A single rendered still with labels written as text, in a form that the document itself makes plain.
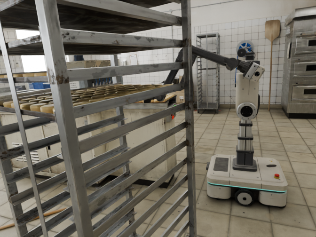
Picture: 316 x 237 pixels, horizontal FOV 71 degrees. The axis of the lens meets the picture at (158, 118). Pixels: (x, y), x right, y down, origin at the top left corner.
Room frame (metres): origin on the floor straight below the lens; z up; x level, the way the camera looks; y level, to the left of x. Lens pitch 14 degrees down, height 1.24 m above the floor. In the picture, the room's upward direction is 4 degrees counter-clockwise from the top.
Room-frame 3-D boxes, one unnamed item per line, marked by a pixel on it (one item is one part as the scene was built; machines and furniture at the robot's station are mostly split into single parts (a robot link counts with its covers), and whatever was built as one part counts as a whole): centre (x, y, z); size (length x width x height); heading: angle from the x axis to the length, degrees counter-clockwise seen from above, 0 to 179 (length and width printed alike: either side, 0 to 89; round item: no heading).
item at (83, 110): (0.76, 0.06, 1.14); 0.64 x 0.03 x 0.03; 144
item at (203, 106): (5.43, -1.30, 0.93); 0.64 x 0.51 x 1.78; 160
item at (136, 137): (2.26, 0.21, 0.45); 0.70 x 0.34 x 0.90; 69
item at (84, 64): (2.44, 0.68, 1.25); 0.56 x 0.29 x 0.14; 159
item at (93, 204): (0.76, 0.06, 0.87); 0.64 x 0.03 x 0.03; 144
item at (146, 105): (2.35, 0.83, 0.87); 2.01 x 0.03 x 0.07; 69
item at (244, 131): (1.89, -0.78, 0.49); 0.11 x 0.11 x 0.40; 70
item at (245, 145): (1.89, -0.78, 0.36); 0.13 x 0.13 x 0.40; 70
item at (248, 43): (5.45, -2.17, 1.10); 0.41 x 0.17 x 1.10; 67
